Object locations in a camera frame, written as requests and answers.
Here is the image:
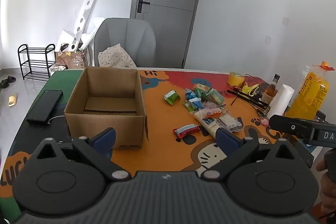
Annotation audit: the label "yellow tape roll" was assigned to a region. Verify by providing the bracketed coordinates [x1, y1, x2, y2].
[228, 72, 246, 87]

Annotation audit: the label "cardboard box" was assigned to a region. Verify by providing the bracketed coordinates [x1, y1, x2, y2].
[64, 67, 149, 149]

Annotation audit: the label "brown floor carton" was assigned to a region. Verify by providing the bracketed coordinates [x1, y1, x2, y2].
[55, 49, 87, 69]

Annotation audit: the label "pile of small snack packets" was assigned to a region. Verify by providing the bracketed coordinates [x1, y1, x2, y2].
[183, 84, 230, 115]

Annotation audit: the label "black smartphone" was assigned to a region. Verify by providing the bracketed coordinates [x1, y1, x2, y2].
[26, 90, 63, 125]

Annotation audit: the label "yellow oil bottle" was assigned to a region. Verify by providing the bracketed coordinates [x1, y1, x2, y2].
[286, 61, 332, 121]

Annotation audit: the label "black shoe rack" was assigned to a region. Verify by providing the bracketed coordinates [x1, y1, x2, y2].
[17, 44, 55, 80]

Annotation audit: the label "person's right hand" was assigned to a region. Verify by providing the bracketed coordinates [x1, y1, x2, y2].
[316, 158, 336, 214]

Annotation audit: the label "green snack packet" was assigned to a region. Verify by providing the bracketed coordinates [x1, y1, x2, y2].
[164, 90, 181, 105]

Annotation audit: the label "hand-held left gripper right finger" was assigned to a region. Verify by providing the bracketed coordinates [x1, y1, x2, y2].
[202, 127, 307, 182]

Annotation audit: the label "white cable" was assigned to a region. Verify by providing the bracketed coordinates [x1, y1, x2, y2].
[47, 115, 66, 125]

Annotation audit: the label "amber glass bottle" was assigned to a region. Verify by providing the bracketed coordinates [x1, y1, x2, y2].
[263, 74, 281, 105]

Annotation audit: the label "yellow crumpled wrapper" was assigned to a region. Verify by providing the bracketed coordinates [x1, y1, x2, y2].
[241, 82, 260, 97]

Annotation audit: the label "white foam packing piece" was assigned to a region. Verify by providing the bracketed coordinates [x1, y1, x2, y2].
[56, 17, 105, 52]

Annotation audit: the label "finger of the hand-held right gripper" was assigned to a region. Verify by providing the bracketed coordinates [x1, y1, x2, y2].
[269, 114, 315, 140]
[290, 136, 315, 168]

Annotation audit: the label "paper bag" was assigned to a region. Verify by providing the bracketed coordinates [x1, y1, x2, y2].
[50, 63, 68, 76]

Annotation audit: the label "grey door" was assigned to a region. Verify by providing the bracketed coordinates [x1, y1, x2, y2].
[129, 0, 208, 69]

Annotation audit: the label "white dotted cushion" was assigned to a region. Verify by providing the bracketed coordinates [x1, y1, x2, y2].
[98, 43, 137, 68]

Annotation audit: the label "red snack packet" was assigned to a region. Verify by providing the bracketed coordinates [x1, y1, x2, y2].
[173, 124, 201, 138]

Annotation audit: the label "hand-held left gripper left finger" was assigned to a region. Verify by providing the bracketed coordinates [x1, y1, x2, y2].
[28, 127, 132, 183]

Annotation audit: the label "white foam board with holes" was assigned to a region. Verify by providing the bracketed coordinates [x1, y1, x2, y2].
[69, 0, 100, 52]

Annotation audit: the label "grey chair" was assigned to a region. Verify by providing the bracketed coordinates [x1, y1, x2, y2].
[94, 17, 156, 68]

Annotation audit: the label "dark slippers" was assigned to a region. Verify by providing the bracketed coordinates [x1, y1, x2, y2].
[0, 76, 16, 89]

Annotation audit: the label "black door handle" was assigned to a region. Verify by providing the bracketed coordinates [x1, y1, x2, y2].
[136, 0, 151, 13]

